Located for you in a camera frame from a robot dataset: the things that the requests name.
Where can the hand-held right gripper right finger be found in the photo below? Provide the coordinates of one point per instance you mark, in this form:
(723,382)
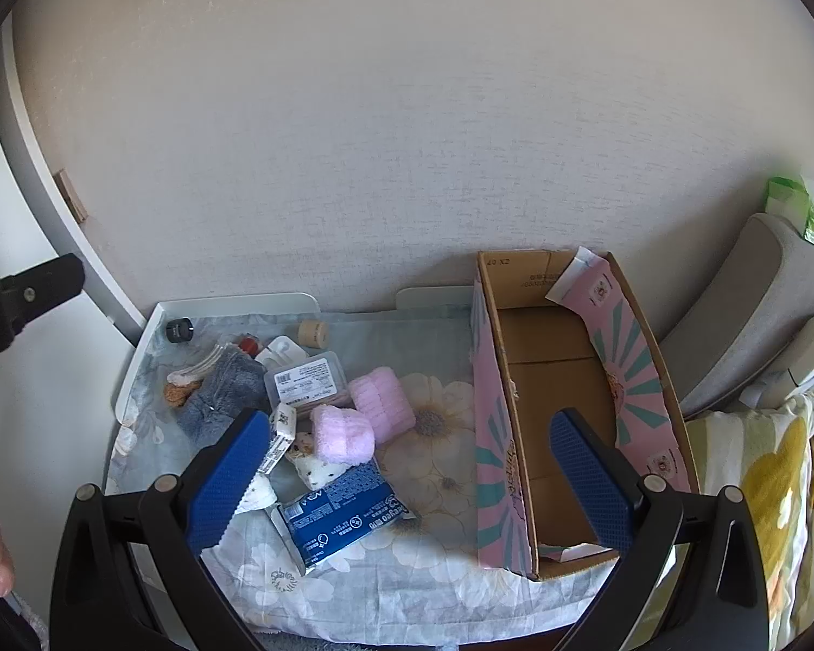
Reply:
(591,481)

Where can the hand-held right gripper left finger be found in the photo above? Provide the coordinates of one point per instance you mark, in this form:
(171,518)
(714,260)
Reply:
(230,481)

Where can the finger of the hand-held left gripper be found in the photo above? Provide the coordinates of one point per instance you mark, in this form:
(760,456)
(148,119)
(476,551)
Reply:
(34,291)

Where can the grey fluffy sock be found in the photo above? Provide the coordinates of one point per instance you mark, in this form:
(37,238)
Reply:
(227,383)

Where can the orange white plush toy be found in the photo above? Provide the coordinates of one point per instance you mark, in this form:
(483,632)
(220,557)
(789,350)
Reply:
(183,383)

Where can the pink fluffy wristband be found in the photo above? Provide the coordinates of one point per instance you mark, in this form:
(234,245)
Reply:
(382,403)
(342,437)

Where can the pink printed cardboard box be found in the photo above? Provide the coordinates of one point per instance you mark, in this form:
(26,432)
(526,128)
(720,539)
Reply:
(542,366)

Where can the clear cotton swab box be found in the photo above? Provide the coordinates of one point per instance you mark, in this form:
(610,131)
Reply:
(305,380)

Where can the small white printed box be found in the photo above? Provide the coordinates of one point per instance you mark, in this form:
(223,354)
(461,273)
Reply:
(281,434)

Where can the blue tissue pack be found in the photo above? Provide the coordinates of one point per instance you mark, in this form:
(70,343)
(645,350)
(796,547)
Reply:
(342,515)

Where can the white earphone case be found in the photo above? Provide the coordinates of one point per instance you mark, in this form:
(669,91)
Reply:
(281,350)

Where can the small black cap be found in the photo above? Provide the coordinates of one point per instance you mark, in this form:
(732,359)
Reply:
(179,331)

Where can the beige round cap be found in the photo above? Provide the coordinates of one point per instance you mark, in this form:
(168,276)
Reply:
(314,334)

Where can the blue grey towel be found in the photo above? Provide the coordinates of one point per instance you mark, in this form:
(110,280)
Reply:
(298,643)

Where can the yellow floral blanket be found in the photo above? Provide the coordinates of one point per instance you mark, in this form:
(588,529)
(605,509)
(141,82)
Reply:
(766,475)

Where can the grey pillow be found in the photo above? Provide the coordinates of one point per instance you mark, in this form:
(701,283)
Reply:
(746,312)

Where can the white pillow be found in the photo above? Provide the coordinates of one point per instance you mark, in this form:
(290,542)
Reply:
(804,352)

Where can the green tissue pack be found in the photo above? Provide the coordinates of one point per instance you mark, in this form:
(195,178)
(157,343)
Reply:
(797,207)

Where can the white curved door frame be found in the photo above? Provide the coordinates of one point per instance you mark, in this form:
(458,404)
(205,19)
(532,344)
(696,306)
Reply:
(47,203)

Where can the small wooden wall block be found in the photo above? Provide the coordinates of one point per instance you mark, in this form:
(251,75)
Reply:
(71,195)

